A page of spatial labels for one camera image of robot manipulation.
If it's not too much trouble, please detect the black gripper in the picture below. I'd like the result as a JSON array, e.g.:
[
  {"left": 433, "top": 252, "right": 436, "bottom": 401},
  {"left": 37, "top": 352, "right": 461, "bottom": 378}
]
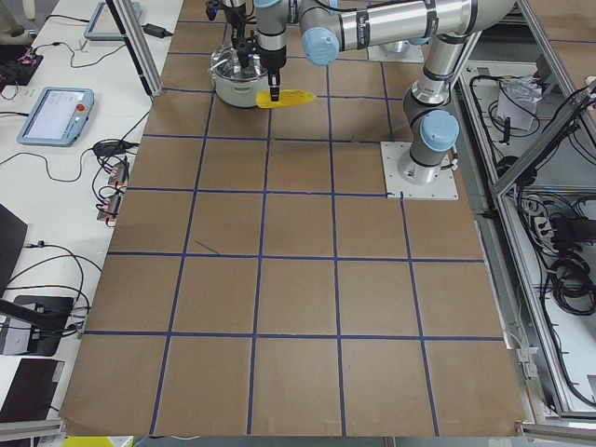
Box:
[
  {"left": 230, "top": 11, "right": 257, "bottom": 68},
  {"left": 259, "top": 47, "right": 285, "bottom": 102}
]

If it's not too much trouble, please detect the yellow corn cob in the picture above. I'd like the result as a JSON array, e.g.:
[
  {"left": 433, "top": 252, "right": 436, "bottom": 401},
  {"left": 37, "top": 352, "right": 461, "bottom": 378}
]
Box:
[{"left": 255, "top": 89, "right": 317, "bottom": 109}]

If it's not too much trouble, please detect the glass pot lid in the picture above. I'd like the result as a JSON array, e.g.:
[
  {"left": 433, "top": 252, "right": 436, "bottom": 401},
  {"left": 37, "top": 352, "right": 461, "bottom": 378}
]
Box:
[{"left": 210, "top": 44, "right": 266, "bottom": 82}]

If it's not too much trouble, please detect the pale green steel pot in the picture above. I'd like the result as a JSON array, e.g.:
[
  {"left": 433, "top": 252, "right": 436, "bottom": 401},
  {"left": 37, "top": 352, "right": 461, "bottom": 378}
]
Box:
[{"left": 209, "top": 69, "right": 269, "bottom": 108}]

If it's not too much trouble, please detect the black power adapter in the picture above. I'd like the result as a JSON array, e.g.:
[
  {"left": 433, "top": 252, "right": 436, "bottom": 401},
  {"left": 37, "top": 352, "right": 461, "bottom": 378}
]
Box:
[{"left": 142, "top": 23, "right": 172, "bottom": 38}]

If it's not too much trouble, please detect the far blue teach pendant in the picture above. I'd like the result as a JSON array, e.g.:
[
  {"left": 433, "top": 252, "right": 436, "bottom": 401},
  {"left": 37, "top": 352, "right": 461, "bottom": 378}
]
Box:
[{"left": 84, "top": 1, "right": 123, "bottom": 41}]

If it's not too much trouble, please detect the blue teach pendant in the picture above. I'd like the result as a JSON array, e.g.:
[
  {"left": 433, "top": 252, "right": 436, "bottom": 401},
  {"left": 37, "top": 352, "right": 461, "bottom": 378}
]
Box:
[
  {"left": 17, "top": 87, "right": 95, "bottom": 147},
  {"left": 84, "top": 1, "right": 123, "bottom": 41}
]

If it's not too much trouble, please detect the near blue teach pendant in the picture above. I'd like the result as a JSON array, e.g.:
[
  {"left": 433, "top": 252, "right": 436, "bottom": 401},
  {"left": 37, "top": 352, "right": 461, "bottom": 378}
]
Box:
[{"left": 17, "top": 87, "right": 95, "bottom": 147}]

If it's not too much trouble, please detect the black laptop corner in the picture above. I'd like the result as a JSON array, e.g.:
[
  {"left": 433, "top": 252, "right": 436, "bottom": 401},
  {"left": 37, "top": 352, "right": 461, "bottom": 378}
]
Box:
[{"left": 0, "top": 205, "right": 28, "bottom": 295}]

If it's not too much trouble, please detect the black monitor stand base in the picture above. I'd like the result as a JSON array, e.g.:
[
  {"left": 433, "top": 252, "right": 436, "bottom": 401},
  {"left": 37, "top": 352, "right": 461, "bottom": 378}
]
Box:
[{"left": 1, "top": 295, "right": 75, "bottom": 357}]

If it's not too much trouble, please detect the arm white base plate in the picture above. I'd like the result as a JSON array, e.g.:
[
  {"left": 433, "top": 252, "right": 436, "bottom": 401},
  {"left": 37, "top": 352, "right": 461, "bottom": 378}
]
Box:
[{"left": 381, "top": 142, "right": 458, "bottom": 201}]

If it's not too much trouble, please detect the black cable bundle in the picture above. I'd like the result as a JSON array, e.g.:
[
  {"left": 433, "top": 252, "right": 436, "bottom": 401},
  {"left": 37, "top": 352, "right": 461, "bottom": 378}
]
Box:
[{"left": 544, "top": 251, "right": 596, "bottom": 318}]

